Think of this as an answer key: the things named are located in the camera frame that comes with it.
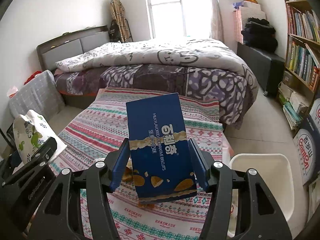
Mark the blue biscuit box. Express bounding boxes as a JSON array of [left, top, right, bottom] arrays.
[[126, 93, 197, 204]]

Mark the pile of dark clothes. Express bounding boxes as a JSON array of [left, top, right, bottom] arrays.
[[241, 17, 278, 53]]

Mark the black storage bench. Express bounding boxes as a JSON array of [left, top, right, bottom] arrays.
[[237, 42, 285, 98]]

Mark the wooden bookshelf with books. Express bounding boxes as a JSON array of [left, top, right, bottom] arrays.
[[278, 0, 319, 135]]

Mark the purple patterned blanket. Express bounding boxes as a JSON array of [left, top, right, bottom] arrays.
[[54, 64, 258, 128]]

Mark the pink storage boxes stack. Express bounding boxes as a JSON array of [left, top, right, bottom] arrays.
[[233, 1, 266, 44]]

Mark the upper Ganten water carton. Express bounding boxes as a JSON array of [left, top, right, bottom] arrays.
[[309, 98, 320, 130]]

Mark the plaid coat on rack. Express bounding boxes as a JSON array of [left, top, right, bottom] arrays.
[[109, 0, 133, 42]]

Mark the window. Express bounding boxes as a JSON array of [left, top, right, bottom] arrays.
[[146, 0, 213, 40]]

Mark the grey padded headboard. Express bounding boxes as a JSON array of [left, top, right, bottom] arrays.
[[36, 25, 110, 72]]

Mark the striped patterned tablecloth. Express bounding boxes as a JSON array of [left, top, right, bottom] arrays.
[[48, 87, 235, 240]]

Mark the white cartoon print duvet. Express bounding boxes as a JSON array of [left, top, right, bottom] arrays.
[[55, 38, 258, 95]]

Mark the white plastic trash bin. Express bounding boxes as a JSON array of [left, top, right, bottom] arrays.
[[230, 153, 295, 221]]

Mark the dinosaur print tissue pack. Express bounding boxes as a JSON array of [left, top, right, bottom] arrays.
[[12, 109, 67, 164]]

